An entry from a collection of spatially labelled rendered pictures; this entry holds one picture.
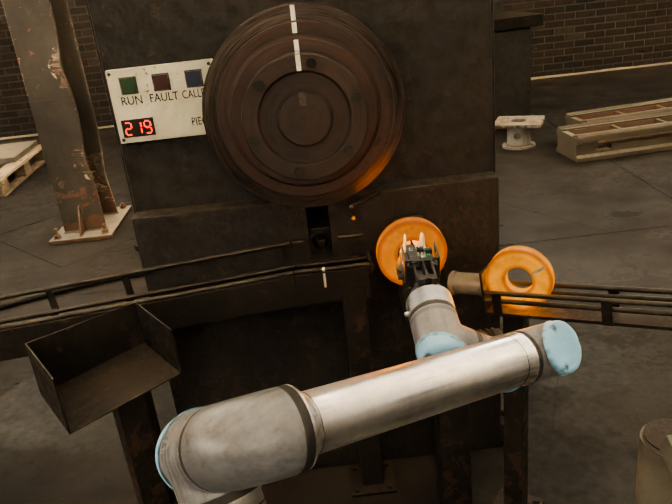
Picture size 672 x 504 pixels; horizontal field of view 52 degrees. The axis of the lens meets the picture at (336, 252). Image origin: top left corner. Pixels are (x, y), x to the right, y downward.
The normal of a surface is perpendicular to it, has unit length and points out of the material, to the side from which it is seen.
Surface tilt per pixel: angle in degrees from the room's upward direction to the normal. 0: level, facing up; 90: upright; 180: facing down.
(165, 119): 90
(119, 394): 5
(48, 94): 90
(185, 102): 90
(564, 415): 0
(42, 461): 0
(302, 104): 90
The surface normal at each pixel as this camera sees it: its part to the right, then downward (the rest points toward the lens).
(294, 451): 0.40, 0.19
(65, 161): 0.04, 0.39
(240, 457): -0.10, 0.13
